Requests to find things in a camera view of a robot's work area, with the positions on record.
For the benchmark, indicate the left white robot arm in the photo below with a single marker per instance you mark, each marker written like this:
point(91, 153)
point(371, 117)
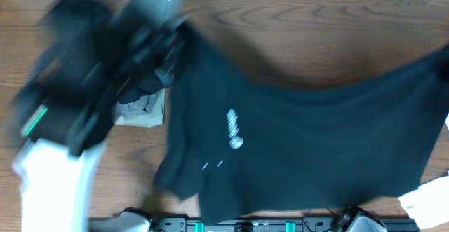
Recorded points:
point(98, 60)

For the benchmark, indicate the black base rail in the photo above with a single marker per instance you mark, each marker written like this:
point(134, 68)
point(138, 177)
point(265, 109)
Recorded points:
point(135, 223)

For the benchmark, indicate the grey folded shorts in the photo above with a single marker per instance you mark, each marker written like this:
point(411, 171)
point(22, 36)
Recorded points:
point(147, 112)

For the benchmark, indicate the white garment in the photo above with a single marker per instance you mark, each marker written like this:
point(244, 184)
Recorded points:
point(428, 204)

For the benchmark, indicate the black shorts red waistband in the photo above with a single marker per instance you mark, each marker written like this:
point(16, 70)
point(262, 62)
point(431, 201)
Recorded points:
point(148, 85)

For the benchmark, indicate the black t-shirt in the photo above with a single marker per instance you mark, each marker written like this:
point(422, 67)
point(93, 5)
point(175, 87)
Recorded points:
point(244, 147)

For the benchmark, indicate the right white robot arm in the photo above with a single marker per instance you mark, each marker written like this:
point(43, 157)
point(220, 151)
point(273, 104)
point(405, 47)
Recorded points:
point(355, 219)

